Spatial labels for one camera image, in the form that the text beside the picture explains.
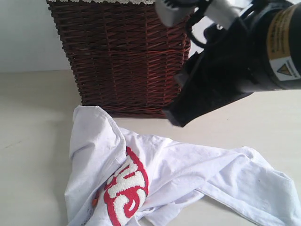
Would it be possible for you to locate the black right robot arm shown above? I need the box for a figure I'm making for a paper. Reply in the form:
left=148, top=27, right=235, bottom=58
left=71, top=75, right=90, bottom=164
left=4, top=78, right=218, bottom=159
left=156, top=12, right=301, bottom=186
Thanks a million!
left=155, top=0, right=301, bottom=127

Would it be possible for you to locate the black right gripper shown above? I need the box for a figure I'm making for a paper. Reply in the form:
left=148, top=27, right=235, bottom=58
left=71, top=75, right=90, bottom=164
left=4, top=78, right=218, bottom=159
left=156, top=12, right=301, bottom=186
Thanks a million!
left=163, top=17, right=273, bottom=128

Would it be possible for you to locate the white t-shirt with red logo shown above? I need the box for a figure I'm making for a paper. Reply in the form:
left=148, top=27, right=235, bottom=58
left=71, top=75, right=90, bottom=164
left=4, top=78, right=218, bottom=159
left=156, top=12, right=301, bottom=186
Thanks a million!
left=64, top=106, right=301, bottom=226

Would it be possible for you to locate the dark brown wicker basket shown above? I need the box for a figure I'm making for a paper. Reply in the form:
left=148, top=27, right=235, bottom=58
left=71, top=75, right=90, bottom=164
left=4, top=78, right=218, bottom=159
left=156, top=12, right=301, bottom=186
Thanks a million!
left=48, top=0, right=190, bottom=118

